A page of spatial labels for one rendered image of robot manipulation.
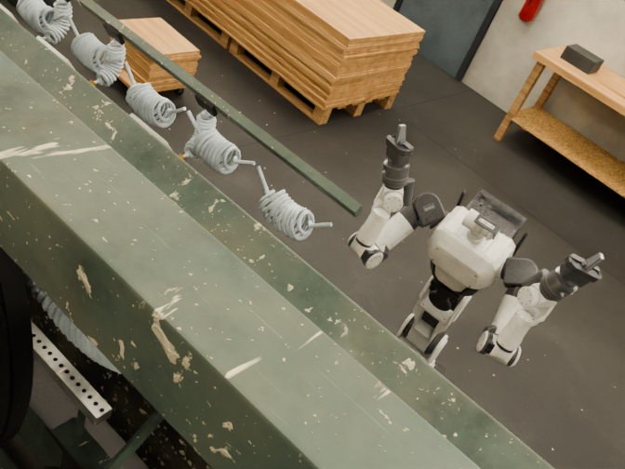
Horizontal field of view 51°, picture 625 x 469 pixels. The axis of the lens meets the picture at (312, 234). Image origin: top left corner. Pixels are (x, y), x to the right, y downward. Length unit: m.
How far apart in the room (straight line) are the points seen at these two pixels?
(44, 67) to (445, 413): 0.95
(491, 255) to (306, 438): 1.96
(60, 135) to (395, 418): 0.39
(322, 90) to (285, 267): 4.42
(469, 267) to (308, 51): 3.38
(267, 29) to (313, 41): 0.51
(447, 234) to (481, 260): 0.15
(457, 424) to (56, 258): 0.60
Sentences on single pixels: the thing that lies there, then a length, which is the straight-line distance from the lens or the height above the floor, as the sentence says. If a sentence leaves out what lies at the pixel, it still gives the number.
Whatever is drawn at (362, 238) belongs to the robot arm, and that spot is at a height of 1.21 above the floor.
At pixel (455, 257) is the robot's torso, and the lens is 2.40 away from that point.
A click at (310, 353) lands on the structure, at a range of 0.52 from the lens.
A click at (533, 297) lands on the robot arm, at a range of 2.16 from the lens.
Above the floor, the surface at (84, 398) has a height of 1.02.
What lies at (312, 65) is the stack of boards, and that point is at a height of 0.41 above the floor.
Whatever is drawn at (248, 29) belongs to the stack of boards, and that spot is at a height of 0.32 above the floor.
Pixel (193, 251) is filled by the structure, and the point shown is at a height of 2.20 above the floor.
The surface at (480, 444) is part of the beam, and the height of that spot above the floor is 1.89.
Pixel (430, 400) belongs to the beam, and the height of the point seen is 1.89.
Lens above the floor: 2.57
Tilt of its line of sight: 37 degrees down
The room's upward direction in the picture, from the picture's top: 23 degrees clockwise
